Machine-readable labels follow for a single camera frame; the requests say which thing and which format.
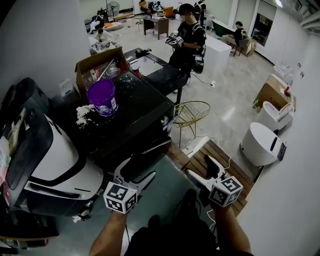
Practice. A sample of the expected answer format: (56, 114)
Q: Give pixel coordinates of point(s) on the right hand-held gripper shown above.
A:
(226, 191)

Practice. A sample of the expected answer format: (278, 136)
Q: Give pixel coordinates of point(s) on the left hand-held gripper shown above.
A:
(120, 197)

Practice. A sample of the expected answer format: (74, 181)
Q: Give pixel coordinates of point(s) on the dark round washing machine door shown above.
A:
(150, 155)

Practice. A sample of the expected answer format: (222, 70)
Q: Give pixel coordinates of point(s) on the person's right forearm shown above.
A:
(230, 230)

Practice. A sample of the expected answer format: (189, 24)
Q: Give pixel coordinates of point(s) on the person's left forearm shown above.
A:
(110, 235)

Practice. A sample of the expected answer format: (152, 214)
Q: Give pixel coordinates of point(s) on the cardboard box with items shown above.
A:
(90, 67)

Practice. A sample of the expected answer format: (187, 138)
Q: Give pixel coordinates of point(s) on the wooden slatted platform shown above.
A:
(225, 170)

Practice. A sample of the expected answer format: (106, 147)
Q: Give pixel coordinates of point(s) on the person's right shoe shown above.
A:
(189, 197)

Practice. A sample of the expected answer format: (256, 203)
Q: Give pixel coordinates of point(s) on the person's shoe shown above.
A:
(189, 197)
(154, 221)

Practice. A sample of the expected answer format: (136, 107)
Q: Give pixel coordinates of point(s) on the person's left shoe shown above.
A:
(154, 221)

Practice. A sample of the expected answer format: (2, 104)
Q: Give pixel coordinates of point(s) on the white cylindrical toilet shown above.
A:
(257, 145)

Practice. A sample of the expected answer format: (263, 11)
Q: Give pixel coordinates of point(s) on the person's black clothing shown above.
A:
(170, 240)

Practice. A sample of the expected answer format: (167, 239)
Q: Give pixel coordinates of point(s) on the white powder pile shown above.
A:
(83, 115)

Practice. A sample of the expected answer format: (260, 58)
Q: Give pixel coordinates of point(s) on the white and black appliance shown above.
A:
(57, 155)

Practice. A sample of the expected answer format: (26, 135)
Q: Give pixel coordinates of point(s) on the purple plastic bucket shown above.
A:
(103, 98)

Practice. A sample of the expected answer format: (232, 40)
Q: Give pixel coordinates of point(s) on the white toilet with raised lid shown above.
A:
(271, 116)

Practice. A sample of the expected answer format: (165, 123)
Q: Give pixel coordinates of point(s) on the white floor socket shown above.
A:
(212, 83)

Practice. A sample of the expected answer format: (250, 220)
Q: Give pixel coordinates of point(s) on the red can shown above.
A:
(138, 72)

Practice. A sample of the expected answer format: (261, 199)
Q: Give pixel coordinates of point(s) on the closed brown cardboard box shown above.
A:
(271, 92)
(250, 47)

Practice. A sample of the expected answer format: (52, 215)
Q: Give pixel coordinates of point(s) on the black table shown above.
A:
(162, 75)

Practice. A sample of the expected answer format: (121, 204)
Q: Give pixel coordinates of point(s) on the metal rod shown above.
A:
(106, 70)

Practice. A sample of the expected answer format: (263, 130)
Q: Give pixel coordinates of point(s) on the small white box appliance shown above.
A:
(67, 87)

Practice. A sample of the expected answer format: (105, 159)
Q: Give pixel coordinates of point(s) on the white counter cabinet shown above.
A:
(218, 53)

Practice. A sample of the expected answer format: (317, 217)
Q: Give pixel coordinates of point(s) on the pink leaflet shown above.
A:
(4, 160)

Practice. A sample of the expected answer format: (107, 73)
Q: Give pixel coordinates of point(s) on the orange cushion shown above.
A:
(113, 26)

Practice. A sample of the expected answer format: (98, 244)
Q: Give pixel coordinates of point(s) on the brown wooden desk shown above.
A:
(156, 26)

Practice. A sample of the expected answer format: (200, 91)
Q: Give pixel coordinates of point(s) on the low wooden bench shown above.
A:
(122, 17)

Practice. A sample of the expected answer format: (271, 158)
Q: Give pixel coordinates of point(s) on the black standing fan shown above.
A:
(113, 7)

